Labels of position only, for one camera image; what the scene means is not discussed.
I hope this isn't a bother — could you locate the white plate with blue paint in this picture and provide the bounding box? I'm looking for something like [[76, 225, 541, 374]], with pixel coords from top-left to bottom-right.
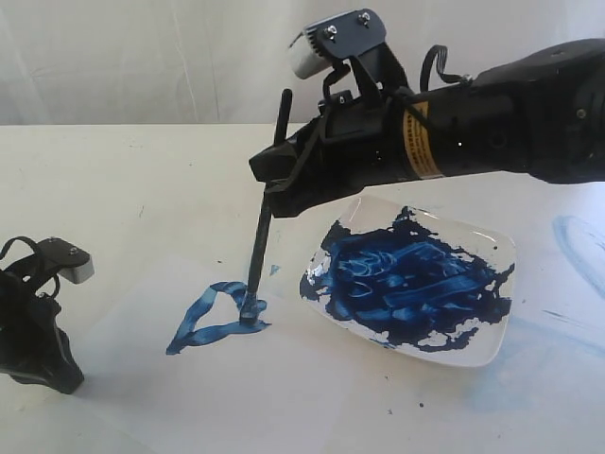
[[299, 196, 517, 368]]

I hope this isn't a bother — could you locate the white paper sheet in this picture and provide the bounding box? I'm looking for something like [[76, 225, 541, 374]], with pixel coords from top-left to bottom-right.
[[6, 258, 354, 453]]

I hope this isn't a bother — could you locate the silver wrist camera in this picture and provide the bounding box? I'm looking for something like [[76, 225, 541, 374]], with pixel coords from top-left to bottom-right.
[[38, 237, 95, 285], [287, 9, 387, 79]]

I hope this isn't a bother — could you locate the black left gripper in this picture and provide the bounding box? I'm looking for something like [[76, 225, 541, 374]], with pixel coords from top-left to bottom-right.
[[1, 238, 84, 394]]

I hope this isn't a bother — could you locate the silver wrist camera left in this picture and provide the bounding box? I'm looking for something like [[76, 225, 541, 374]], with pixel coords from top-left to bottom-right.
[[38, 237, 95, 285]]

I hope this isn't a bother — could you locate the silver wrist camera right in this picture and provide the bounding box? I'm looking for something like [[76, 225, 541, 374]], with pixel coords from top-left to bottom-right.
[[287, 9, 387, 79]]

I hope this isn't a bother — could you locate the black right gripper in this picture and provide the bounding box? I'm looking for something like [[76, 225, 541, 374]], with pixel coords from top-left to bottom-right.
[[249, 88, 477, 218]]

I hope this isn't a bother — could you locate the black paintbrush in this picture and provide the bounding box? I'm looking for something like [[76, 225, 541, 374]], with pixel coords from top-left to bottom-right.
[[239, 88, 293, 326]]

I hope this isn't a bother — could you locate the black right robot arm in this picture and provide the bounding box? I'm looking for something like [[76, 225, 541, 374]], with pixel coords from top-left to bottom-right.
[[267, 38, 604, 218]]

